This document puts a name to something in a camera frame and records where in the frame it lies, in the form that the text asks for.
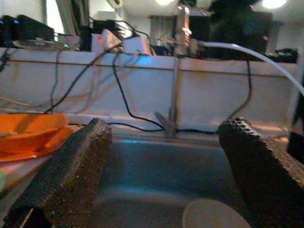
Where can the black router box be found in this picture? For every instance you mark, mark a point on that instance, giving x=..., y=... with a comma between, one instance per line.
x=31, y=31

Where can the white bowl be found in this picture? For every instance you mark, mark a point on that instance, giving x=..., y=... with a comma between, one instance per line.
x=213, y=213

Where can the stainless steel sink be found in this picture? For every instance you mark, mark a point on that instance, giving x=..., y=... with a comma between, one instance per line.
x=154, y=171

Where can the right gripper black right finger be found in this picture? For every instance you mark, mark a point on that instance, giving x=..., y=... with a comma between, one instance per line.
x=266, y=185

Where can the grey metal faucet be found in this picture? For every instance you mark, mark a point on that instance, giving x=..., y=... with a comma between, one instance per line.
x=175, y=95

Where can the orange plastic bowl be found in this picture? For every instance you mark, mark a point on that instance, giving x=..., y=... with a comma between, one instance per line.
x=35, y=133

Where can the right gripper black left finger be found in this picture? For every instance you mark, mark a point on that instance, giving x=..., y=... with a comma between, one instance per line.
x=64, y=180

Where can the round ceiling lamp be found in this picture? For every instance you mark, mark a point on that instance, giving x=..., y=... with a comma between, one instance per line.
x=273, y=2

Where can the white adapter with red light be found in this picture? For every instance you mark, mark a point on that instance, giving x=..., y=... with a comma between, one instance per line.
x=107, y=40

